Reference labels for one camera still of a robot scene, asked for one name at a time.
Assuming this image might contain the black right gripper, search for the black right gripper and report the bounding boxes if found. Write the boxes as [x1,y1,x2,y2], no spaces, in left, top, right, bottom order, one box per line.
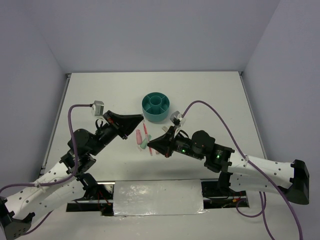
[147,125,204,160]

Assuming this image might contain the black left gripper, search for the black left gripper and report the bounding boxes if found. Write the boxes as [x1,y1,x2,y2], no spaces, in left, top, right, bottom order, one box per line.
[89,110,144,156]

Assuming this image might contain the pink gel pen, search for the pink gel pen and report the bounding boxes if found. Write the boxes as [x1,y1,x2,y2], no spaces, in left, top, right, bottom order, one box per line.
[142,121,153,157]

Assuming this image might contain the green highlighter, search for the green highlighter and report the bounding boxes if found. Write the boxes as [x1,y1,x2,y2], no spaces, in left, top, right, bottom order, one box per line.
[139,134,152,150]

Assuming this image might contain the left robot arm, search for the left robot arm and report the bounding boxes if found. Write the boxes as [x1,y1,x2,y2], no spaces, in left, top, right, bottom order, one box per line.
[0,110,144,240]

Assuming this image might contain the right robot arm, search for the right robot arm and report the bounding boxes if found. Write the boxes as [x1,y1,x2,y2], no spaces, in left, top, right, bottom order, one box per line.
[147,126,310,205]

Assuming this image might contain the pink highlighter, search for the pink highlighter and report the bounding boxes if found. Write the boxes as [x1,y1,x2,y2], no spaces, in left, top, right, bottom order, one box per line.
[136,129,143,145]

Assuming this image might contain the teal round desk organizer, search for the teal round desk organizer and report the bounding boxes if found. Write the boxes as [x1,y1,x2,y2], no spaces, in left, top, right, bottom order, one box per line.
[141,92,170,123]

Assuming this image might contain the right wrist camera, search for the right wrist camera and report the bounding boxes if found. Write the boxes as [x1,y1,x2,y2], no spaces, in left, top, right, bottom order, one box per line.
[170,111,186,128]

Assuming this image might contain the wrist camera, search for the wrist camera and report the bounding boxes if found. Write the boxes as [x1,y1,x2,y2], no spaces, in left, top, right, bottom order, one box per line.
[91,100,105,119]
[170,111,186,128]

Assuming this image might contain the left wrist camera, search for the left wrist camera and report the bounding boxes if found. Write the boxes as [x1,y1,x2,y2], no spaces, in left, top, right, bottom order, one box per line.
[91,100,105,119]

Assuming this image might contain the left aluminium table rail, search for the left aluminium table rail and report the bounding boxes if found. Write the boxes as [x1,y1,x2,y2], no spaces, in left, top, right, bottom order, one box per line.
[41,73,71,173]

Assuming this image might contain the aluminium table rail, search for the aluminium table rail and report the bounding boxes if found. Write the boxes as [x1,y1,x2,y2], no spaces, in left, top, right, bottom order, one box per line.
[238,71,268,158]
[41,73,71,173]

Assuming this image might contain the right aluminium table rail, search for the right aluminium table rail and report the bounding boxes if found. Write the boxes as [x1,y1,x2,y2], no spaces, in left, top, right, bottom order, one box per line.
[238,71,268,158]

